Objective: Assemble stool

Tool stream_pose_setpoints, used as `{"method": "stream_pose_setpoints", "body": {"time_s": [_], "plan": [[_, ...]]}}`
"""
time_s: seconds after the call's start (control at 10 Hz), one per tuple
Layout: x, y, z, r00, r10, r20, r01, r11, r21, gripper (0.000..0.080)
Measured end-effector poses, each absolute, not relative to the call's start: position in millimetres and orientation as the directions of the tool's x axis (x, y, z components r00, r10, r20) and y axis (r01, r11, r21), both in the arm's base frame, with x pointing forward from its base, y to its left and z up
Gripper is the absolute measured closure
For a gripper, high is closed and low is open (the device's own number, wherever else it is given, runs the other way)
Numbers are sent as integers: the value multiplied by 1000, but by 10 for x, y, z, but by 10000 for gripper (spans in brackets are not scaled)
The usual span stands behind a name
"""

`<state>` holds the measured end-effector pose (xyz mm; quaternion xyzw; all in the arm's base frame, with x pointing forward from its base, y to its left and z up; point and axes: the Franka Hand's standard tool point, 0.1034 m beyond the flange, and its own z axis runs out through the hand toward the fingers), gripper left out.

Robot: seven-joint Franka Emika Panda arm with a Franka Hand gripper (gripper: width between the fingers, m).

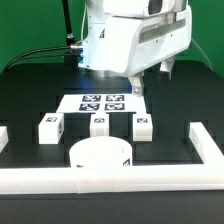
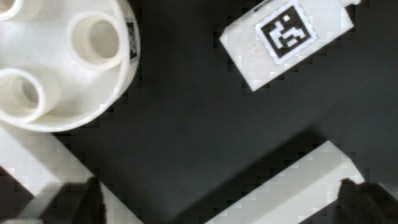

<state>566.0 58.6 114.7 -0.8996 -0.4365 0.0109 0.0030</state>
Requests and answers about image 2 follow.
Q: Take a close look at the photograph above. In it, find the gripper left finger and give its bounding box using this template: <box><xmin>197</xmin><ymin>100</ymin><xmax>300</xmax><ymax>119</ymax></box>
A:
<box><xmin>51</xmin><ymin>178</ymin><xmax>104</xmax><ymax>224</ymax></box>

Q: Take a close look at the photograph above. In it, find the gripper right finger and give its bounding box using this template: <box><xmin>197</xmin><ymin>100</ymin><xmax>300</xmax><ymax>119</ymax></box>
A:
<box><xmin>335</xmin><ymin>179</ymin><xmax>398</xmax><ymax>224</ymax></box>

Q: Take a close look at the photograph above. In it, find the white stool leg with tag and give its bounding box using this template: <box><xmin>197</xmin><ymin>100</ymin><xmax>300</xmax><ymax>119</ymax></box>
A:
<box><xmin>220</xmin><ymin>0</ymin><xmax>362</xmax><ymax>91</ymax></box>

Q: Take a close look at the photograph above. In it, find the white U-shaped fence wall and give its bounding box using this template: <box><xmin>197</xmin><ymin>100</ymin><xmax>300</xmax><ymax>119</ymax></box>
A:
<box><xmin>0</xmin><ymin>122</ymin><xmax>366</xmax><ymax>224</ymax></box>

